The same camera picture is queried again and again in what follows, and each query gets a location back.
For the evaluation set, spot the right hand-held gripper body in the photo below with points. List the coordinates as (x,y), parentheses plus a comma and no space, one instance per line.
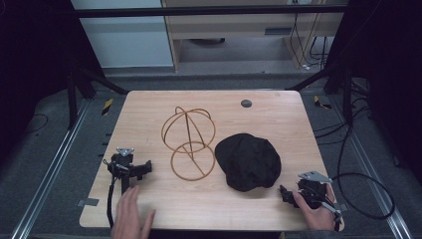
(313,190)

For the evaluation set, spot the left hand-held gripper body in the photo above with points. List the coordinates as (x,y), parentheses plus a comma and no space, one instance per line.
(122,165)

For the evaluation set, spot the black hat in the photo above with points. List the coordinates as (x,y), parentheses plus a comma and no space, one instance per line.
(248,162)

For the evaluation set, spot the person's right hand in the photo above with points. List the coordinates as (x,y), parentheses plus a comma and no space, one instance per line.
(316,215)

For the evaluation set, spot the person's left hand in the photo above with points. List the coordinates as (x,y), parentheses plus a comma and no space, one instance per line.
(130,215)

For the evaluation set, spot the grey tape piece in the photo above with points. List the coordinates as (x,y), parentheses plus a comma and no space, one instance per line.
(88,201)

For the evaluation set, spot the yellow black striped tape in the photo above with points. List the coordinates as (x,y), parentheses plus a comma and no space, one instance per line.
(320,103)
(107,106)

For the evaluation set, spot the black metal stand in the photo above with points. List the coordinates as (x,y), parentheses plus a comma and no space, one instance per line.
(347,99)
(71,99)

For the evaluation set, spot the grey round table grommet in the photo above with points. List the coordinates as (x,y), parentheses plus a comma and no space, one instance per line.
(246,103)

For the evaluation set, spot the white cabinet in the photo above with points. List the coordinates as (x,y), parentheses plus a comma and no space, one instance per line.
(126,43)

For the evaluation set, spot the dark curtain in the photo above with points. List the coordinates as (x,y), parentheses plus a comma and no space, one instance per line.
(30,66)
(388,73)

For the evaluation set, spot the light wooden desk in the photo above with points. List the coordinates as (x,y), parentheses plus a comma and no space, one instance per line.
(232,26)

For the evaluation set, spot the aluminium floor rail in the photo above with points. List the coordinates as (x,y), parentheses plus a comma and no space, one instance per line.
(371,172)
(49,179)

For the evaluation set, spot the black horizontal frame bar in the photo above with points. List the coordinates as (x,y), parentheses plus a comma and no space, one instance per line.
(205,11)

